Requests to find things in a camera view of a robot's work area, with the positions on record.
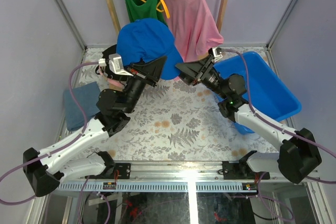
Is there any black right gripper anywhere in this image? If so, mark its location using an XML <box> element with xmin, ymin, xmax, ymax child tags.
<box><xmin>172</xmin><ymin>55</ymin><xmax>229</xmax><ymax>100</ymax></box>

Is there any blue cap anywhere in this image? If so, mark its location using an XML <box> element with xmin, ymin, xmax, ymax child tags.
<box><xmin>116</xmin><ymin>18</ymin><xmax>183</xmax><ymax>80</ymax></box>

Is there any pink cap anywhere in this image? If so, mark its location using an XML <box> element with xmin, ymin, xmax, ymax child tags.
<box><xmin>105</xmin><ymin>77</ymin><xmax>124</xmax><ymax>89</ymax></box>

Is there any black sport cap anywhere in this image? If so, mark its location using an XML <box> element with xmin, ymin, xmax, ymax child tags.
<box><xmin>95</xmin><ymin>44</ymin><xmax>117</xmax><ymax>79</ymax></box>

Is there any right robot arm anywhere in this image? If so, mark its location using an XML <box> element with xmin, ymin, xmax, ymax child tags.
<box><xmin>176</xmin><ymin>55</ymin><xmax>322</xmax><ymax>184</ymax></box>

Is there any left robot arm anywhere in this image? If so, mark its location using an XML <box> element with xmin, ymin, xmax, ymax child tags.
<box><xmin>23</xmin><ymin>56</ymin><xmax>167</xmax><ymax>197</ymax></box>

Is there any pink t-shirt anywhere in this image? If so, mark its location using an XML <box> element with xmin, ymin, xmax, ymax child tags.
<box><xmin>164</xmin><ymin>0</ymin><xmax>224</xmax><ymax>62</ymax></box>

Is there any folded blue cloth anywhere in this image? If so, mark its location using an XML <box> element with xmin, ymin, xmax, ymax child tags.
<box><xmin>63</xmin><ymin>82</ymin><xmax>100</xmax><ymax>132</ymax></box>

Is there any green tank top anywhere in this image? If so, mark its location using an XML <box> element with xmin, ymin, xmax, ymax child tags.
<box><xmin>124</xmin><ymin>0</ymin><xmax>167</xmax><ymax>26</ymax></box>

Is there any blue plastic bin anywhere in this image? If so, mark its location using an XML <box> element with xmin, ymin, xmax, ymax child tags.
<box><xmin>214</xmin><ymin>51</ymin><xmax>302</xmax><ymax>122</ymax></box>

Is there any wooden clothes rack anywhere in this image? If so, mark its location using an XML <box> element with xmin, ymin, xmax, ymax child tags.
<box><xmin>106</xmin><ymin>0</ymin><xmax>224</xmax><ymax>33</ymax></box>

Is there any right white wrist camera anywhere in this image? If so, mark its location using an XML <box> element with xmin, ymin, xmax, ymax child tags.
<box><xmin>208</xmin><ymin>47</ymin><xmax>224</xmax><ymax>63</ymax></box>

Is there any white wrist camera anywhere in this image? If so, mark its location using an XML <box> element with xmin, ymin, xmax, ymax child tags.
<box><xmin>98</xmin><ymin>54</ymin><xmax>133</xmax><ymax>76</ymax></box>
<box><xmin>208</xmin><ymin>47</ymin><xmax>224</xmax><ymax>63</ymax></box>

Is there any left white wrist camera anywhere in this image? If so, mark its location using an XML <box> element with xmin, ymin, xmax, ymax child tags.
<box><xmin>98</xmin><ymin>54</ymin><xmax>133</xmax><ymax>76</ymax></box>

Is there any aluminium mounting rail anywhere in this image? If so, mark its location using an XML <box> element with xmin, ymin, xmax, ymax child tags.
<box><xmin>57</xmin><ymin>159</ymin><xmax>322</xmax><ymax>192</ymax></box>

